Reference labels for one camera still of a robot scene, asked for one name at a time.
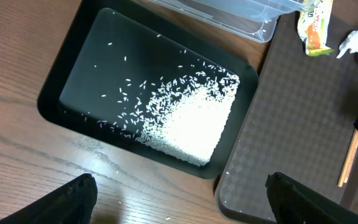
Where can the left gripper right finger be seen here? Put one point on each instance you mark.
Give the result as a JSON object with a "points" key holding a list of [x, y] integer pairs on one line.
{"points": [[293, 202]]}

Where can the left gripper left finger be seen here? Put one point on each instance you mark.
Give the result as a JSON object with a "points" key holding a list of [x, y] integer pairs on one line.
{"points": [[72, 203]]}

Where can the wooden chopstick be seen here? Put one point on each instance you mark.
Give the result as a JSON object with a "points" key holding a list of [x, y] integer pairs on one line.
{"points": [[349, 160]]}

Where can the brown serving tray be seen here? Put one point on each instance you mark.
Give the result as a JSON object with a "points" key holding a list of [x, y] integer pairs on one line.
{"points": [[300, 123]]}

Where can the white rice pile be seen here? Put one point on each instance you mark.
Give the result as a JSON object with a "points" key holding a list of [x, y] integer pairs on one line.
{"points": [[156, 93]]}

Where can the black plastic tray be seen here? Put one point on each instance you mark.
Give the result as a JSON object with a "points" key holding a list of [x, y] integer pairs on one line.
{"points": [[59, 101]]}

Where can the yellow snack wrapper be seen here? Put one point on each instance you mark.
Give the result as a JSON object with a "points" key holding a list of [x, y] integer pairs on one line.
{"points": [[312, 28]]}

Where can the clear plastic bin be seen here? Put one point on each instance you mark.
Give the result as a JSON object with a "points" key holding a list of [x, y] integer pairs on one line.
{"points": [[252, 19]]}

